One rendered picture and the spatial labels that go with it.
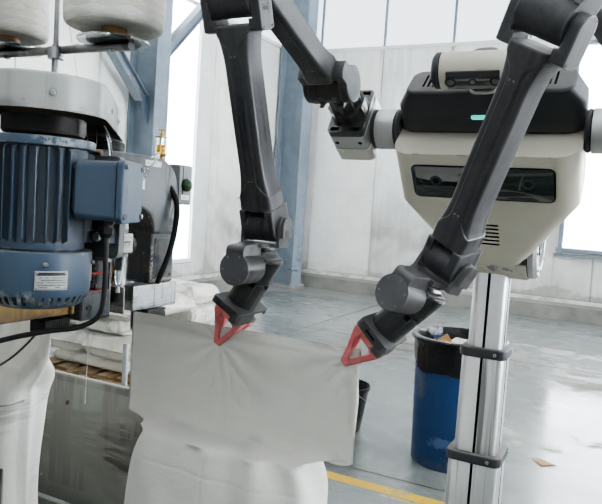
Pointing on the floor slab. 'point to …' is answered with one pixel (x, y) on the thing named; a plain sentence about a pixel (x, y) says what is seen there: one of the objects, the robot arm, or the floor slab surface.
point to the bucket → (362, 401)
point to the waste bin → (435, 394)
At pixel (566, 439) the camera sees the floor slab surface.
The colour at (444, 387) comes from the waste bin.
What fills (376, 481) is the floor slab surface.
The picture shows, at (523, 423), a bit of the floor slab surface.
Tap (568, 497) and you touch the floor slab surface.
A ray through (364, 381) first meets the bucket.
